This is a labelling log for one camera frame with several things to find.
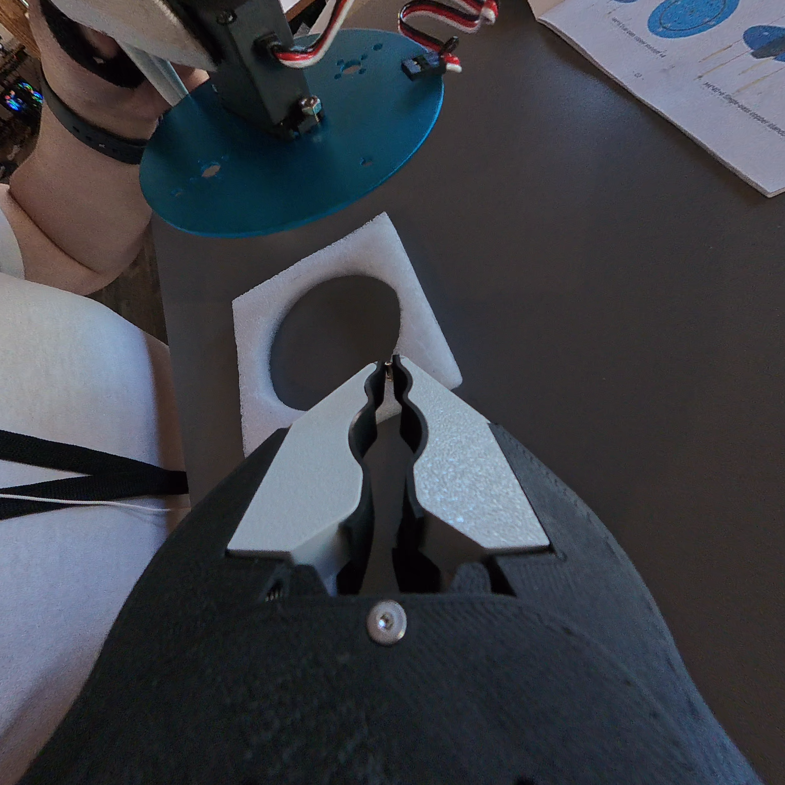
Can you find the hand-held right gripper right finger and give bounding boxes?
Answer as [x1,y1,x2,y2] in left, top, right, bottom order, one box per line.
[392,354,552,594]

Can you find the dark grey desk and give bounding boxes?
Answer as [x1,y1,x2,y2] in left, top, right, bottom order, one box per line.
[149,0,785,785]

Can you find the white foam sheet with hole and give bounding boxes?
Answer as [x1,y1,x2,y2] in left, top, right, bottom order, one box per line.
[232,211,462,458]

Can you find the person's left forearm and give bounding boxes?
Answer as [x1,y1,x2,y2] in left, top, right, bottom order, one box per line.
[7,101,154,296]

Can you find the assembly instruction booklet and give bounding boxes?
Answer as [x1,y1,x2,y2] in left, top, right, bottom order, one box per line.
[535,0,785,198]

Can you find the black wrist strap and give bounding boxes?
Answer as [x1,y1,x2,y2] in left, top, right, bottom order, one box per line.
[38,64,151,166]

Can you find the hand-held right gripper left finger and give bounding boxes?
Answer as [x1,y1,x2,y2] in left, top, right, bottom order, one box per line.
[226,362,385,594]

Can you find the red white black servo cable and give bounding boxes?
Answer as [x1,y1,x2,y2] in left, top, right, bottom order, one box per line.
[265,0,500,79]

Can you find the black servo motor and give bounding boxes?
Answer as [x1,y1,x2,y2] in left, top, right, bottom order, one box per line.
[209,0,326,141]

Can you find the person's white shirt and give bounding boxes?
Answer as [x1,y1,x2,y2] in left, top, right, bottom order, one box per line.
[0,209,192,785]

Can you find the person's left hand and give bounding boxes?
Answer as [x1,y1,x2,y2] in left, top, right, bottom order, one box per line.
[34,18,213,145]

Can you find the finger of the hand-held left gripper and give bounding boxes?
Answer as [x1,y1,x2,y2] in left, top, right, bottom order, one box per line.
[44,0,217,72]

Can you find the blue round metal plate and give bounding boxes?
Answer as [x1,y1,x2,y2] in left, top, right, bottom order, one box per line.
[140,27,445,237]

